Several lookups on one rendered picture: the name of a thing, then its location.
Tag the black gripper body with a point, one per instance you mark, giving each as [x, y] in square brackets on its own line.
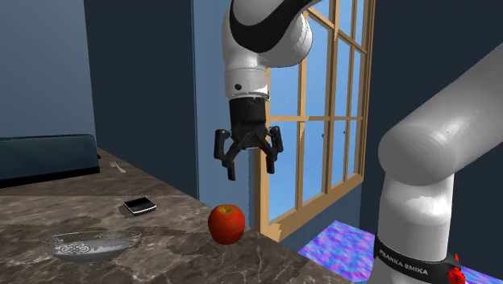
[247, 116]

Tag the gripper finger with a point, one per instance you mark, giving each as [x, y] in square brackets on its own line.
[224, 151]
[275, 145]

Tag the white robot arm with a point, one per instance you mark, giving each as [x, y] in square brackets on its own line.
[251, 74]

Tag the wooden framed window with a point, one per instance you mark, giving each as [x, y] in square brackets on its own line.
[314, 118]

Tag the red apple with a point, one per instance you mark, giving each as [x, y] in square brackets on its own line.
[226, 224]

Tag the black smartphone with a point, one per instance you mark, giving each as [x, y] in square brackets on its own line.
[140, 205]

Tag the silver fork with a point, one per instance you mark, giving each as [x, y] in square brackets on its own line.
[118, 167]

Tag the purple patterned robot stand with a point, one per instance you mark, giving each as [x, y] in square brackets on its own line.
[338, 251]

